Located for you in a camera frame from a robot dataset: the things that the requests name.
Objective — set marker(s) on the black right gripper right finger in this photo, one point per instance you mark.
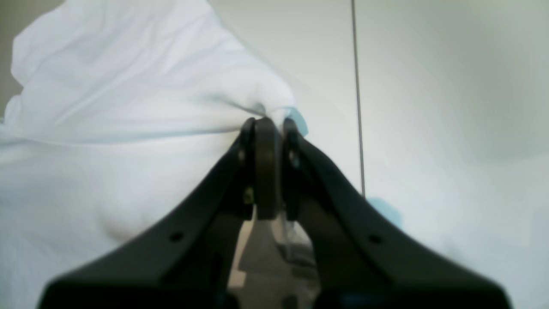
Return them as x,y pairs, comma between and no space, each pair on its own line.
364,261

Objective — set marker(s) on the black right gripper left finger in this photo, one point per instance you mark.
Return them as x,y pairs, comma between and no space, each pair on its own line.
184,261

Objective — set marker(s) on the white T-shirt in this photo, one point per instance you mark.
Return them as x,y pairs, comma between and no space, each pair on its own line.
125,106

